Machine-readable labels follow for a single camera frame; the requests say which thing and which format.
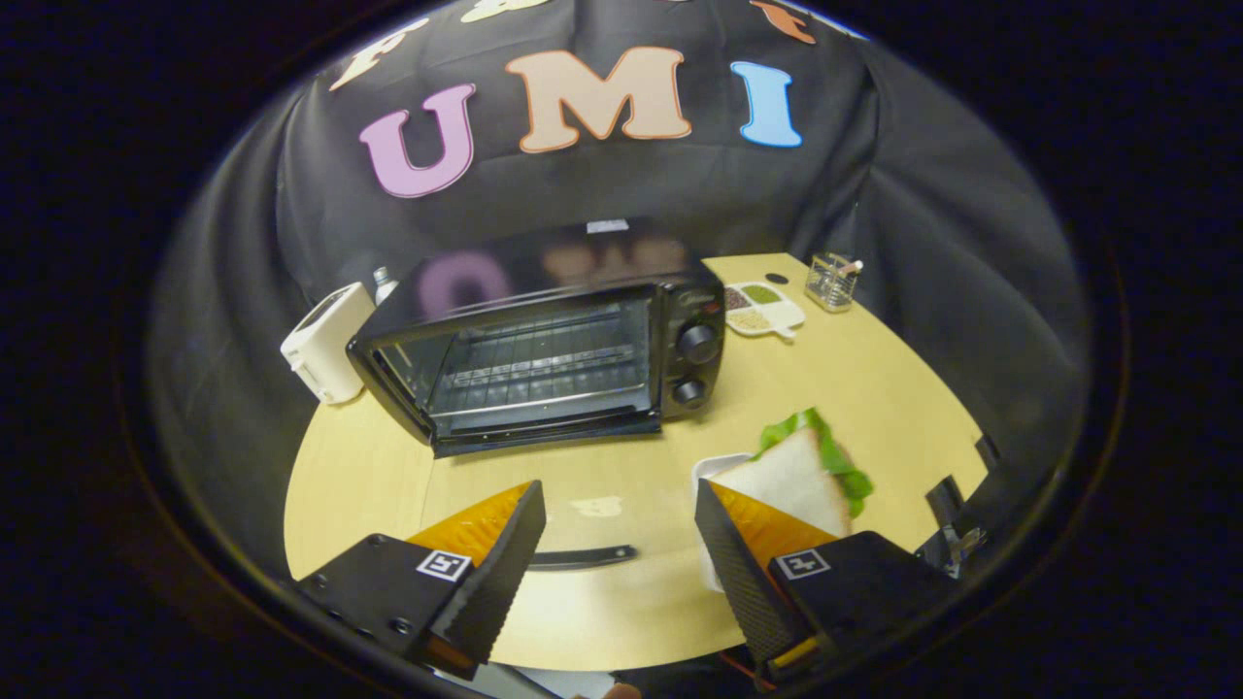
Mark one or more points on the white divided seasoning dish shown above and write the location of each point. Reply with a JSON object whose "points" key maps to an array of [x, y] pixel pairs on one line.
{"points": [[777, 313]]}

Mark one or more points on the white plastic tray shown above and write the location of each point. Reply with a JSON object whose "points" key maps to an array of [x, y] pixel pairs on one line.
{"points": [[714, 466]]}

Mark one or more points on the clear glass container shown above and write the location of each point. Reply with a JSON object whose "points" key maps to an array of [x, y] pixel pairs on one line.
{"points": [[830, 286]]}

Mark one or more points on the black toaster oven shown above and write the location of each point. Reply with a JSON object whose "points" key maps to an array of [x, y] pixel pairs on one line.
{"points": [[544, 267]]}

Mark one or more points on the black chair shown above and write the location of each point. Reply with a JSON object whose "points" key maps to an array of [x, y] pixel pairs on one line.
{"points": [[944, 500]]}

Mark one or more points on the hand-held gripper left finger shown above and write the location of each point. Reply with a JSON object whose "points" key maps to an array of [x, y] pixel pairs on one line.
{"points": [[505, 563]]}

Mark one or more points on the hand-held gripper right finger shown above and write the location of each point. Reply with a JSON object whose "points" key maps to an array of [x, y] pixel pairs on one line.
{"points": [[738, 573]]}

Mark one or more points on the white bread toaster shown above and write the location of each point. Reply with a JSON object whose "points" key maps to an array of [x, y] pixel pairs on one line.
{"points": [[325, 345]]}

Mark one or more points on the small silver shaker bottle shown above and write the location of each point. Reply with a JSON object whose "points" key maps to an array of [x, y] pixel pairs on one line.
{"points": [[385, 286]]}

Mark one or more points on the white bread lettuce sandwich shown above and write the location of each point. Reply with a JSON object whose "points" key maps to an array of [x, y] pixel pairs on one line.
{"points": [[796, 476]]}

